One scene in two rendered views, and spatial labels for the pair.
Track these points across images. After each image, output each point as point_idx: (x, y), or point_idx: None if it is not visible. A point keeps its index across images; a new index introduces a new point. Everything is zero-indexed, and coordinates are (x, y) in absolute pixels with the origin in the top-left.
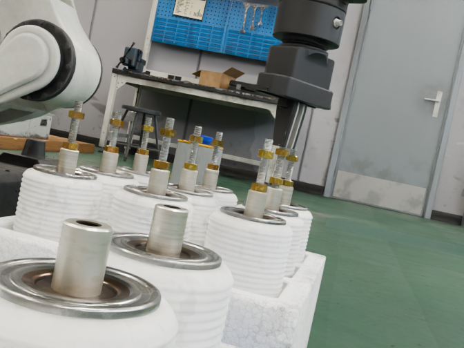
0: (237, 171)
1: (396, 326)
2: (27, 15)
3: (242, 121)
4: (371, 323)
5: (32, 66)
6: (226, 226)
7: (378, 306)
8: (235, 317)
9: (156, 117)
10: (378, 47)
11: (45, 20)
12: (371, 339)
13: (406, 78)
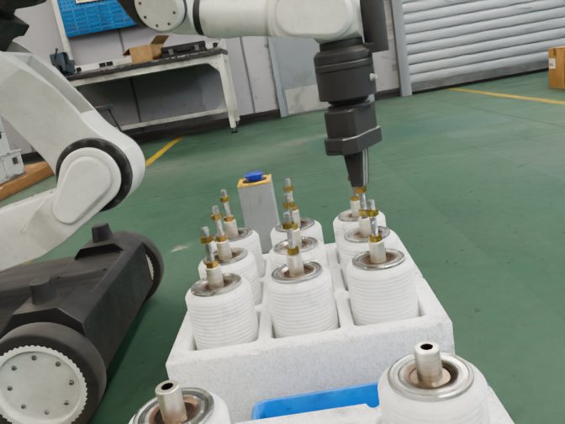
0: (200, 125)
1: (435, 239)
2: (66, 139)
3: (184, 80)
4: (418, 246)
5: (98, 185)
6: (370, 281)
7: (409, 225)
8: (408, 343)
9: (110, 110)
10: None
11: (87, 138)
12: (429, 263)
13: None
